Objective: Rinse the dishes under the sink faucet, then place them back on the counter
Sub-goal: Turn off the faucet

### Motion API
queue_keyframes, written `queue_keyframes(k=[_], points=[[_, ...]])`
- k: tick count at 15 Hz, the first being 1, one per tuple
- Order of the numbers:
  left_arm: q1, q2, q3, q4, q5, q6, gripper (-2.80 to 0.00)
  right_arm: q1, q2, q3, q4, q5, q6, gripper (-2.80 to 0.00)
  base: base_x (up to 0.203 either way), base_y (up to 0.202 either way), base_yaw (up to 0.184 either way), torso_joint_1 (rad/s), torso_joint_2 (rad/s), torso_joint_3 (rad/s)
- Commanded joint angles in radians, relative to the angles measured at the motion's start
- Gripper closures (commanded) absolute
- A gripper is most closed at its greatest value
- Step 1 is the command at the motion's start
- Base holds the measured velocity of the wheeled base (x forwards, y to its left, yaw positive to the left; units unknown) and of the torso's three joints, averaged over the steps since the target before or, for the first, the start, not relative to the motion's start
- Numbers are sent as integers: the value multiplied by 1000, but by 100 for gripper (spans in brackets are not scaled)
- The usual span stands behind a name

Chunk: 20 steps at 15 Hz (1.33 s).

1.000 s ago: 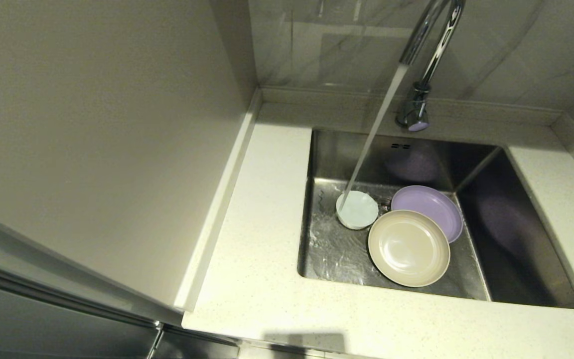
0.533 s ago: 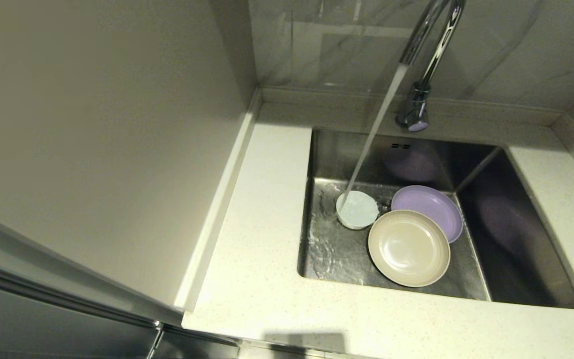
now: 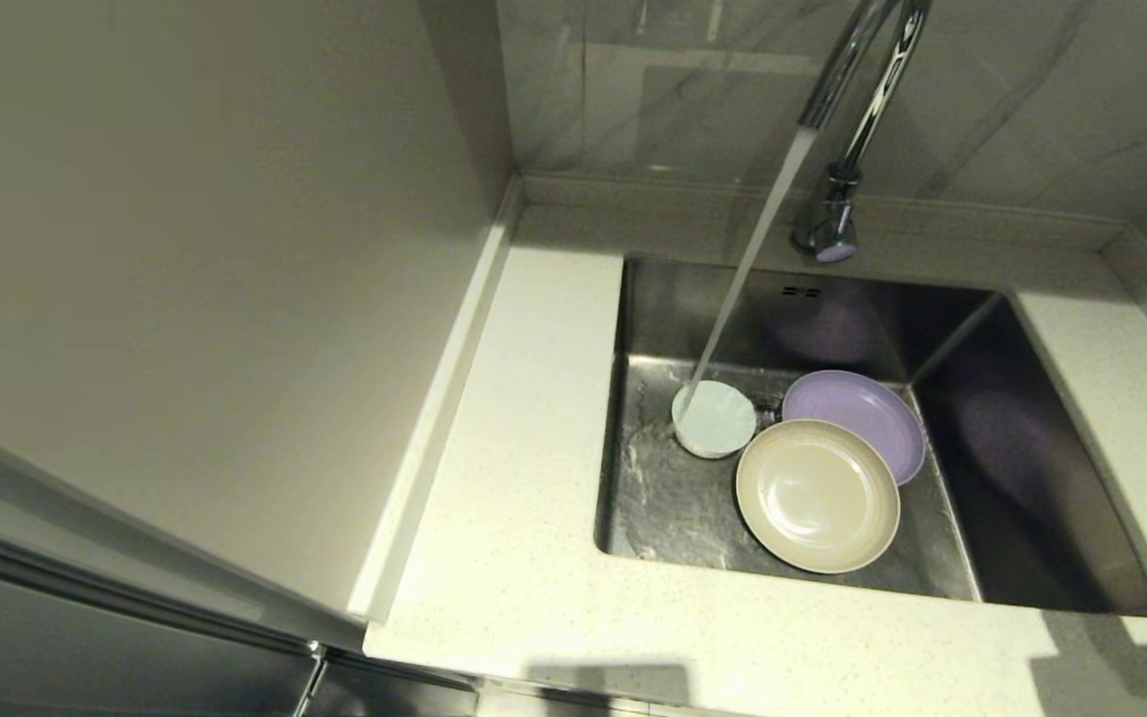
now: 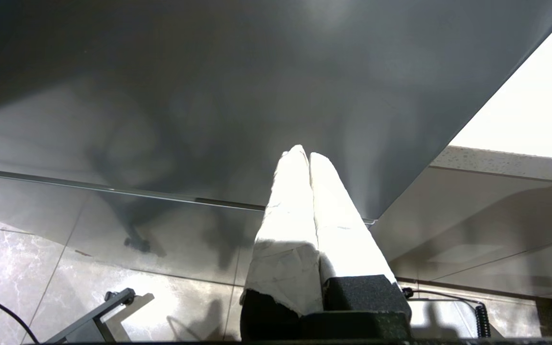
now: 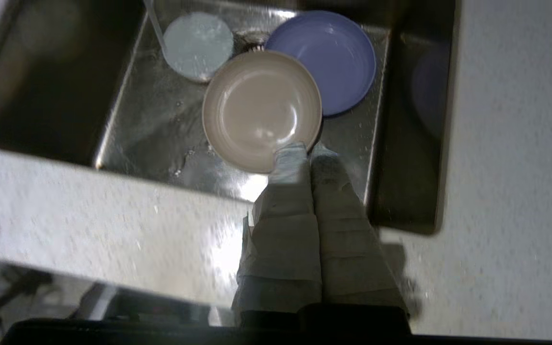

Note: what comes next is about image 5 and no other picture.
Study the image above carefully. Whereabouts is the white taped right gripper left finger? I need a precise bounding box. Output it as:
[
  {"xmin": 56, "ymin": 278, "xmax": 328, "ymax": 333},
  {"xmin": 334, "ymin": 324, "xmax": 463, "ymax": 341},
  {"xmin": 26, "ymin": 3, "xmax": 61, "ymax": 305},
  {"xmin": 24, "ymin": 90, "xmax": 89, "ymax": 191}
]
[{"xmin": 232, "ymin": 142, "xmax": 323, "ymax": 327}]

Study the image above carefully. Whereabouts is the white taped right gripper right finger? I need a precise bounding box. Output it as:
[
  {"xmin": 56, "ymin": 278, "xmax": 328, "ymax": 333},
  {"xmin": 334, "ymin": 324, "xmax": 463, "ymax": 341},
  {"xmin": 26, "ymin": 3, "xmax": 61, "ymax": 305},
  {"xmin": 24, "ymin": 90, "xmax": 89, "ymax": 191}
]
[{"xmin": 309, "ymin": 144, "xmax": 409, "ymax": 318}]

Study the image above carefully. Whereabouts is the beige plate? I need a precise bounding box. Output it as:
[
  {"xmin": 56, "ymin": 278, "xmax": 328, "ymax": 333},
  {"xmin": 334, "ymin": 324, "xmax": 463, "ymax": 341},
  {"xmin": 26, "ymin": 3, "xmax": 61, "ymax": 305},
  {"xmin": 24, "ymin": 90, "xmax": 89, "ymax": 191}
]
[{"xmin": 202, "ymin": 50, "xmax": 323, "ymax": 174}]

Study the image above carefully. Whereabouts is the purple plate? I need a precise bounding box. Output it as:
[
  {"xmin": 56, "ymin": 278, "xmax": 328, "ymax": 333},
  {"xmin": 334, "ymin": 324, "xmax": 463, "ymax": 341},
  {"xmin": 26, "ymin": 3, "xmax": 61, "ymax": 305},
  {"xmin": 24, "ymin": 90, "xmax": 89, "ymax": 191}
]
[{"xmin": 265, "ymin": 11, "xmax": 377, "ymax": 117}]

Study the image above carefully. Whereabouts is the small white bowl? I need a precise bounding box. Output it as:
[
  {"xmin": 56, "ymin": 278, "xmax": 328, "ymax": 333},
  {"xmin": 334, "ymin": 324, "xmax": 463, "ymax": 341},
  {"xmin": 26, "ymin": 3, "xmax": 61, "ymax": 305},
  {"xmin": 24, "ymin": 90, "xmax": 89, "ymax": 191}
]
[{"xmin": 162, "ymin": 12, "xmax": 235, "ymax": 83}]

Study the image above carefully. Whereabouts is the stainless steel sink basin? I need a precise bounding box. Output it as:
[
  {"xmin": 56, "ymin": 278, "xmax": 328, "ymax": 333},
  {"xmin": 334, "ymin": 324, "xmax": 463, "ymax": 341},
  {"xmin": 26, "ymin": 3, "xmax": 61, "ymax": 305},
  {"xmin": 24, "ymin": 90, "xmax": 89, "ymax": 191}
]
[{"xmin": 0, "ymin": 0, "xmax": 460, "ymax": 236}]

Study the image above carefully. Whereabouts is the round metal drain strainer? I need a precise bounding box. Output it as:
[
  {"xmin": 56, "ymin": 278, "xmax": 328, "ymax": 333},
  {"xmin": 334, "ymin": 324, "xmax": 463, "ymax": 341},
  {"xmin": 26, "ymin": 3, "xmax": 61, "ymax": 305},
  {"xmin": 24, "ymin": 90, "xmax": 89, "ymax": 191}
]
[{"xmin": 234, "ymin": 30, "xmax": 271, "ymax": 52}]

